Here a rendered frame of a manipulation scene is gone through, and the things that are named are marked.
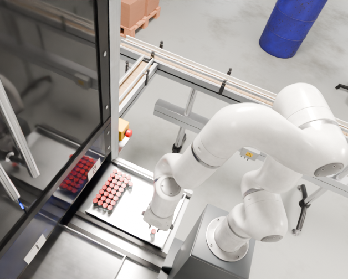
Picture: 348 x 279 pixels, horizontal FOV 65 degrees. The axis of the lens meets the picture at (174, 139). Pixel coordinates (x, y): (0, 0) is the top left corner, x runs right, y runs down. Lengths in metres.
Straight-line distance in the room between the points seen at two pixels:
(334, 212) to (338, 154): 2.26
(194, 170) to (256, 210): 0.31
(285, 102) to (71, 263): 0.91
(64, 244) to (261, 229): 0.72
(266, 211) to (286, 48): 3.38
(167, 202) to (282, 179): 0.31
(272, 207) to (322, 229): 1.79
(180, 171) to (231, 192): 1.75
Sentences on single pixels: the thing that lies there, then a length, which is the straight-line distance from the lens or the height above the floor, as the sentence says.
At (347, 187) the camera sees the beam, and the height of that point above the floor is 0.53.
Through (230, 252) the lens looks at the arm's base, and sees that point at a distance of 1.25.
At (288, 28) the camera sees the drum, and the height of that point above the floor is 0.42.
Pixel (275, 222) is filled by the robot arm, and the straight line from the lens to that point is 0.88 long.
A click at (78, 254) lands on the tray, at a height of 0.88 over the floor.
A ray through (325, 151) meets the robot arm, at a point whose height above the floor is 1.65.
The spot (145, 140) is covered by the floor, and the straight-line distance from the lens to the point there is 2.52.
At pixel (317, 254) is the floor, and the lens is 2.55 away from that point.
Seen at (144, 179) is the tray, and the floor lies 0.88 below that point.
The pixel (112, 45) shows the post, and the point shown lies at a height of 1.51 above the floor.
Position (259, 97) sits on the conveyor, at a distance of 1.75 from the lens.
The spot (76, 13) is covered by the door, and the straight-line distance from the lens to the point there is 0.70.
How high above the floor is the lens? 1.99
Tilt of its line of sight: 51 degrees down
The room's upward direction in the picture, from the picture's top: 15 degrees clockwise
